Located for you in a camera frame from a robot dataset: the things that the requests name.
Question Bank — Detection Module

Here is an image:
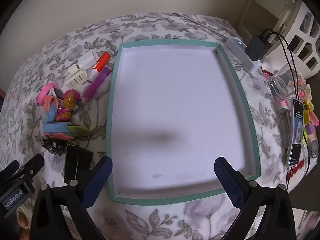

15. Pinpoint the cream hair claw clip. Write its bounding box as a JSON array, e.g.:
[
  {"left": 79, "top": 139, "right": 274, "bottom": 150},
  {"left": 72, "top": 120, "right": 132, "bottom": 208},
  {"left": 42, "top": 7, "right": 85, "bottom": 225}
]
[{"left": 63, "top": 64, "right": 88, "bottom": 89}]

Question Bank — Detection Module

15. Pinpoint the smartphone with lit screen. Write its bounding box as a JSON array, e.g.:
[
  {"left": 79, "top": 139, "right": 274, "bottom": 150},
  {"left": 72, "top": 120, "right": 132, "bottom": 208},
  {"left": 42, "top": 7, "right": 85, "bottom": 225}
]
[{"left": 287, "top": 97, "right": 305, "bottom": 167}]

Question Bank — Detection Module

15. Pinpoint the black gold patterned lighter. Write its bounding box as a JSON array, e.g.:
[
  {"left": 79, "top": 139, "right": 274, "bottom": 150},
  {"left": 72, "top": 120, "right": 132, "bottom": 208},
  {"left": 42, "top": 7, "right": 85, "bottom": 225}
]
[{"left": 63, "top": 141, "right": 80, "bottom": 184}]

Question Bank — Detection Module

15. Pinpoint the white power strip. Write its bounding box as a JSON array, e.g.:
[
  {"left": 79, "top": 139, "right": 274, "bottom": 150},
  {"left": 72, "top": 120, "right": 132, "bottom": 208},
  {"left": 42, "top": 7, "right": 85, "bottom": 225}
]
[{"left": 225, "top": 37, "right": 262, "bottom": 73}]

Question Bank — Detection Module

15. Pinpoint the red glue stick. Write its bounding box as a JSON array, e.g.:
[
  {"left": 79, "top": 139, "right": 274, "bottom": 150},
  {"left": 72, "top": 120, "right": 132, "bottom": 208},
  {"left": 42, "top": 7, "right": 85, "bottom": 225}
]
[{"left": 87, "top": 52, "right": 111, "bottom": 82}]

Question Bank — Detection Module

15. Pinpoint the black charging cable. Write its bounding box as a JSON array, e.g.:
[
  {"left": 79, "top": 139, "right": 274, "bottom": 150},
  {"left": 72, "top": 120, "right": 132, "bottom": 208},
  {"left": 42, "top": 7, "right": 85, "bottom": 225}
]
[
  {"left": 269, "top": 31, "right": 312, "bottom": 160},
  {"left": 265, "top": 29, "right": 313, "bottom": 188}
]

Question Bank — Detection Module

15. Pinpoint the black plugged power adapter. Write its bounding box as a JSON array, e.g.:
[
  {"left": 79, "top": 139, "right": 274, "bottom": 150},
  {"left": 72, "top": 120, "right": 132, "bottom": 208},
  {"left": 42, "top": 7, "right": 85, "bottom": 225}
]
[{"left": 244, "top": 29, "right": 273, "bottom": 62}]

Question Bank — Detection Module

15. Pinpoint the white cutout shelf unit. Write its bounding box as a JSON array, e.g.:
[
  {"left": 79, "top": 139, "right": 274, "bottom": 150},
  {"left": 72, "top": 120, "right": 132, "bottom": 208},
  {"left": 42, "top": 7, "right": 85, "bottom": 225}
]
[{"left": 236, "top": 0, "right": 320, "bottom": 80}]

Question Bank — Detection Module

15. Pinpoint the black toy car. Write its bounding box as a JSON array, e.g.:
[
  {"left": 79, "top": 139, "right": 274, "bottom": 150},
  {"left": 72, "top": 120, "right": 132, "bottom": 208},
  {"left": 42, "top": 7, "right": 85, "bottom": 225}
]
[{"left": 41, "top": 138, "right": 67, "bottom": 155}]

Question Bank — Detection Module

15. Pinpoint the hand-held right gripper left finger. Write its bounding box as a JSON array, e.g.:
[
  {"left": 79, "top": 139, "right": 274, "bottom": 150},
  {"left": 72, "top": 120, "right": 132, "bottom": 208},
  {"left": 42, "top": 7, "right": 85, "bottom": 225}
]
[{"left": 29, "top": 156, "right": 113, "bottom": 240}]

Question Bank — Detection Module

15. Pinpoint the teal cardboard box lid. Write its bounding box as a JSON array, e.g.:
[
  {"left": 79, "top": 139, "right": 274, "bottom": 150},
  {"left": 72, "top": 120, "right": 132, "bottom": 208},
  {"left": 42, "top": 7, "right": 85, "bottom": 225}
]
[{"left": 106, "top": 39, "right": 262, "bottom": 206}]

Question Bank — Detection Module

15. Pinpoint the purple highlighter pen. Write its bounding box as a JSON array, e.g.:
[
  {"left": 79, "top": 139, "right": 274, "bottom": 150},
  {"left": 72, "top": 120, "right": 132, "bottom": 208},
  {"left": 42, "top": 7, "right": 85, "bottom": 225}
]
[{"left": 82, "top": 66, "right": 113, "bottom": 101}]

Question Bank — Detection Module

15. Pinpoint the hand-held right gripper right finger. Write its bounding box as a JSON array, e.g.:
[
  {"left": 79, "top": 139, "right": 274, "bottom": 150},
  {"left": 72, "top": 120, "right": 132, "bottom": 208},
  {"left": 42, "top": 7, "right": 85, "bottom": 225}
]
[{"left": 214, "top": 156, "right": 304, "bottom": 240}]

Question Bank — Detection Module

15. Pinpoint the person's left hand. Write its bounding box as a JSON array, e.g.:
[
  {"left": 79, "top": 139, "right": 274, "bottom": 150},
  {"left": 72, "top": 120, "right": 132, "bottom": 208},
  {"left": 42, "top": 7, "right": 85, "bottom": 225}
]
[{"left": 15, "top": 206, "right": 34, "bottom": 240}]

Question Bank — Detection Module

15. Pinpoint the round metal tin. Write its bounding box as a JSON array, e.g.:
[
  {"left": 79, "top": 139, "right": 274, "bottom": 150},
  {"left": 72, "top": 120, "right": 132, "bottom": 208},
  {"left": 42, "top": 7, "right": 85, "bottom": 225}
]
[{"left": 309, "top": 140, "right": 320, "bottom": 158}]

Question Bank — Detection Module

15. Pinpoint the clear glass cup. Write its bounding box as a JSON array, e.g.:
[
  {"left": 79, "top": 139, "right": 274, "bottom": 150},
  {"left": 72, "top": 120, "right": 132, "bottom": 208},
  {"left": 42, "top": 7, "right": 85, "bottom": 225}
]
[{"left": 268, "top": 62, "right": 306, "bottom": 101}]

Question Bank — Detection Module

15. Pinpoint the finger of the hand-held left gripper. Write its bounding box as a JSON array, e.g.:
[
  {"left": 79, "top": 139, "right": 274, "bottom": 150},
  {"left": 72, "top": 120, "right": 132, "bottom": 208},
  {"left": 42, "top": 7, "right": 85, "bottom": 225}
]
[
  {"left": 0, "top": 160, "right": 20, "bottom": 180},
  {"left": 15, "top": 153, "right": 45, "bottom": 178}
]

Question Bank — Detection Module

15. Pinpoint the pink smart watch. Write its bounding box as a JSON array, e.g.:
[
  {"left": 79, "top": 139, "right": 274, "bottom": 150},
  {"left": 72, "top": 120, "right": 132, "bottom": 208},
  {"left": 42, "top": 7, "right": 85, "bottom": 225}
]
[{"left": 36, "top": 82, "right": 57, "bottom": 107}]

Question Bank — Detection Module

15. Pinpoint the white power cord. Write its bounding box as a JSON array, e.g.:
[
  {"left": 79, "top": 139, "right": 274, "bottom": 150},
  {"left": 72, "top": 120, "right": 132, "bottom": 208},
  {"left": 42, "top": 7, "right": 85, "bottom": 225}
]
[{"left": 179, "top": 14, "right": 228, "bottom": 40}]

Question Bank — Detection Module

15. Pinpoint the pink dog figure toy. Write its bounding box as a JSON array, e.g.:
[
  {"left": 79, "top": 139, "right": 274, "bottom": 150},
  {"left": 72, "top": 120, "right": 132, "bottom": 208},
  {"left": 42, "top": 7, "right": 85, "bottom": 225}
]
[{"left": 57, "top": 89, "right": 82, "bottom": 123}]

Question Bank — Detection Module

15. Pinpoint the grey rectangular device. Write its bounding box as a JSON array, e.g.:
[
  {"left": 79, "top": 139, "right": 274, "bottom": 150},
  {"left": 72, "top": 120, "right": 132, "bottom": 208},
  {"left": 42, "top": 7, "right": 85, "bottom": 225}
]
[{"left": 279, "top": 106, "right": 292, "bottom": 148}]

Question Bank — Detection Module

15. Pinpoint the white charger block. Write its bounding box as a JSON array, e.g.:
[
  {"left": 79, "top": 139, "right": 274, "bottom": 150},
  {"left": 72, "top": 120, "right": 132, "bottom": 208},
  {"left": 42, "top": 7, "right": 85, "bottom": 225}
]
[{"left": 78, "top": 51, "right": 98, "bottom": 70}]

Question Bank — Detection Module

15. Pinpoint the orange blue plastic toy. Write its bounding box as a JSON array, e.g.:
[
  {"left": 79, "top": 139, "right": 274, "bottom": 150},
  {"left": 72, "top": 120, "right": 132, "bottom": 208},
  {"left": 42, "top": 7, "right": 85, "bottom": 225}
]
[{"left": 44, "top": 97, "right": 60, "bottom": 124}]

